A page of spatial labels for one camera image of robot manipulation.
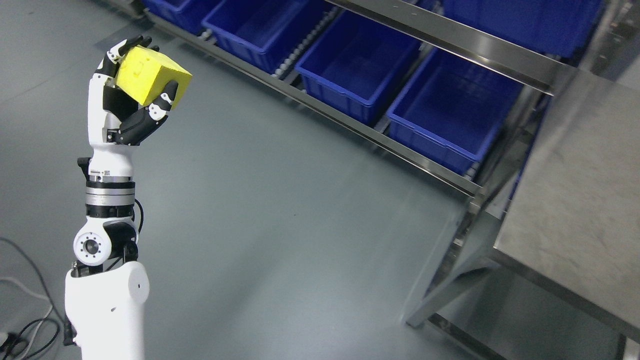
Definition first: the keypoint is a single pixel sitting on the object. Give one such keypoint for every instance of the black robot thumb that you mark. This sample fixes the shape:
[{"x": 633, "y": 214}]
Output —
[{"x": 137, "y": 122}]

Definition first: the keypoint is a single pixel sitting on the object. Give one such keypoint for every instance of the black robot fingers cluster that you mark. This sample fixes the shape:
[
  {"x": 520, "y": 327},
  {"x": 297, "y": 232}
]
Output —
[{"x": 112, "y": 59}]

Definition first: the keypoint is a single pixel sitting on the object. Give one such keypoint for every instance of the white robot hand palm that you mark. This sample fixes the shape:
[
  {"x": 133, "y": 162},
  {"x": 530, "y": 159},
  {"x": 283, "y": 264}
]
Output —
[{"x": 107, "y": 107}]

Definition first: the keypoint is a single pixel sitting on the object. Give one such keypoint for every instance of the yellow foam block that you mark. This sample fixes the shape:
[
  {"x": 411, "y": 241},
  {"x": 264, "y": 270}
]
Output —
[{"x": 144, "y": 73}]

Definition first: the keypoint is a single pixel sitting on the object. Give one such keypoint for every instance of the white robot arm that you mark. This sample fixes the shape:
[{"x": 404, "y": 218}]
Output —
[{"x": 107, "y": 287}]

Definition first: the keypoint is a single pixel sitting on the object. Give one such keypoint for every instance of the blue bin lower middle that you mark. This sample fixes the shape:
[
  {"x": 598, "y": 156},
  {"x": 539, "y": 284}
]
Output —
[{"x": 355, "y": 65}]

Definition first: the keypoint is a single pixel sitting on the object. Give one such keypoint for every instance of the blue bin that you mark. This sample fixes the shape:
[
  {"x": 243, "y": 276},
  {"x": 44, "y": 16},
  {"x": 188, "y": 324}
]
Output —
[
  {"x": 451, "y": 110},
  {"x": 556, "y": 27},
  {"x": 185, "y": 14},
  {"x": 355, "y": 65},
  {"x": 263, "y": 33}
]

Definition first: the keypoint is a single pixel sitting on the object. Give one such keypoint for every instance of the steel shelf rack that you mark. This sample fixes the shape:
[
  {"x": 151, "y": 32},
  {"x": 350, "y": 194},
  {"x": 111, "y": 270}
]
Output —
[{"x": 542, "y": 78}]

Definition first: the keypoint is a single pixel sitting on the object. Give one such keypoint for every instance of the blue bin upper left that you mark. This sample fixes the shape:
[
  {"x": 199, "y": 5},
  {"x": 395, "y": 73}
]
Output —
[{"x": 185, "y": 14}]

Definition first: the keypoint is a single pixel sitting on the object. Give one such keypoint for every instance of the blue bin far left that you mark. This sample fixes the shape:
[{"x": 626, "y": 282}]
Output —
[{"x": 263, "y": 33}]

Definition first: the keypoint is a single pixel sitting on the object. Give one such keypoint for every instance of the blue bin lower right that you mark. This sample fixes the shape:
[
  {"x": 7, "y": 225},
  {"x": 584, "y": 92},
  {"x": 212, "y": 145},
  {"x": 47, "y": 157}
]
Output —
[{"x": 451, "y": 110}]

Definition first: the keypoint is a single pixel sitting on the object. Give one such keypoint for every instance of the blue bin upper right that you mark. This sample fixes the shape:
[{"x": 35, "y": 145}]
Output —
[{"x": 556, "y": 27}]

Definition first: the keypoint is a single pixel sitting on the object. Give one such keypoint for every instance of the stainless steel table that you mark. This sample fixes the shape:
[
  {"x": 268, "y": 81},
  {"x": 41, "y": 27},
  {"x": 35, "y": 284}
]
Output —
[{"x": 572, "y": 228}]

